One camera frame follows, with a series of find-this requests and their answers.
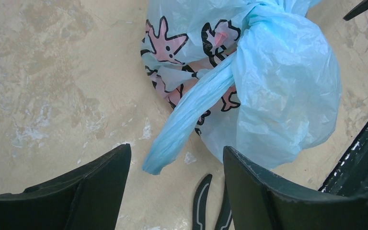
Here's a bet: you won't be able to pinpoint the black handled pliers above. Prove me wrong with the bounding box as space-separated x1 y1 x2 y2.
192 173 233 230

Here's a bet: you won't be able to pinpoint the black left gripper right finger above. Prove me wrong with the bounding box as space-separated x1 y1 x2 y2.
223 146 368 230

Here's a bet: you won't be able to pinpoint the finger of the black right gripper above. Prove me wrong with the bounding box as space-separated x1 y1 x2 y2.
343 0 368 21

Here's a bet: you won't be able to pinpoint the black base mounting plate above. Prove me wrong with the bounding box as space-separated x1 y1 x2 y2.
318 122 368 196

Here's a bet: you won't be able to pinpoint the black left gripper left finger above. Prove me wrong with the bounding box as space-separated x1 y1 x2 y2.
0 144 131 230

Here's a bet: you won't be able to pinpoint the light blue plastic bag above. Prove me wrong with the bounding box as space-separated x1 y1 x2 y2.
140 0 342 175

